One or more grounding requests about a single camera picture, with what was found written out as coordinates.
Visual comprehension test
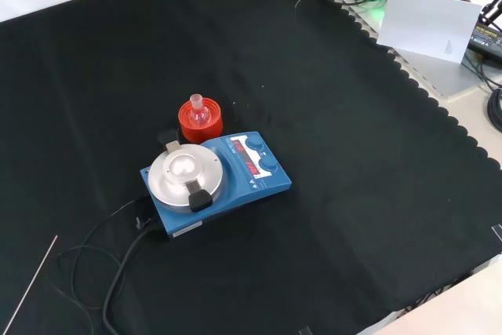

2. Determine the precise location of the grey metal base plate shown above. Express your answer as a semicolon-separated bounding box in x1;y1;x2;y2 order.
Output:
333;0;488;99

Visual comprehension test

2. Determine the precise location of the black power adapter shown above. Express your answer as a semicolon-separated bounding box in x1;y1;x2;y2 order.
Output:
466;23;502;60

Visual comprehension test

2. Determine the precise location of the blue base heater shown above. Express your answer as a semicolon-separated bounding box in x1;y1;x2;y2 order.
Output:
140;130;293;241

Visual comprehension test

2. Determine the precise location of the red flask support ring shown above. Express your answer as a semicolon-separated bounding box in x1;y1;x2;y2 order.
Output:
178;100;224;144

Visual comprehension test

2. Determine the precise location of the thin black cable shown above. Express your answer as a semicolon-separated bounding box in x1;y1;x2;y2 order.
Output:
56;199;136;335

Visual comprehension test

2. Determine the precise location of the silver round heating block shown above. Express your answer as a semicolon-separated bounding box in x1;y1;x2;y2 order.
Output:
147;129;227;213

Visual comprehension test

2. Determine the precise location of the black tripod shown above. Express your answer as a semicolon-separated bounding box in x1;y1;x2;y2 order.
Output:
480;0;502;32

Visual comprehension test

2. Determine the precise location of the thick black power cable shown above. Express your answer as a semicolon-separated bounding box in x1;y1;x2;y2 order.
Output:
102;228;158;335

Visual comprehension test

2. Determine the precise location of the black cable bundle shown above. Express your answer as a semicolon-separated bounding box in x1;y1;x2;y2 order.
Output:
486;87;502;134

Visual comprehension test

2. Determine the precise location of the clear round-bottom flask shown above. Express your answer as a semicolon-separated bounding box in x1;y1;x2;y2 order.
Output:
188;93;209;129

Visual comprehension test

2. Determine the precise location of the black cloth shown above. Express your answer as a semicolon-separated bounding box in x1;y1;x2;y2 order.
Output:
0;0;502;335

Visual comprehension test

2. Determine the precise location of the pale board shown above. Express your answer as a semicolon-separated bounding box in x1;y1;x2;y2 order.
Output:
376;0;483;64

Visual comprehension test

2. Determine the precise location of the thin metal rod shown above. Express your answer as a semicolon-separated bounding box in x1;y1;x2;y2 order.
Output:
2;235;59;334

